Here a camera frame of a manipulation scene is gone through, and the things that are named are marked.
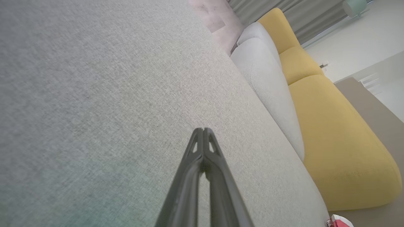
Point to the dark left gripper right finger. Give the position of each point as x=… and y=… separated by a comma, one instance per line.
x=224, y=201

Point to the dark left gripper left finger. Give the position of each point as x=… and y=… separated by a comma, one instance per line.
x=183, y=201

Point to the red white sports jersey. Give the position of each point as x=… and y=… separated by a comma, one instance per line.
x=342, y=223

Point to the grey sofa back cushion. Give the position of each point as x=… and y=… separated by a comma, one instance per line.
x=268, y=88

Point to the grey sofa seat cushion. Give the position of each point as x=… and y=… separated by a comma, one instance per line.
x=94, y=94

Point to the yellow sofa back cushion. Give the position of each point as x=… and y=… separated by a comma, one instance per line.
x=277, y=28
x=298, y=64

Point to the white slatted fixture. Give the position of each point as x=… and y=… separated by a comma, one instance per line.
x=374, y=82

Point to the grey pleated curtain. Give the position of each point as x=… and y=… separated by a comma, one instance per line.
x=303, y=15

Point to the pale green round object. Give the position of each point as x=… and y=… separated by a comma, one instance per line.
x=355, y=6

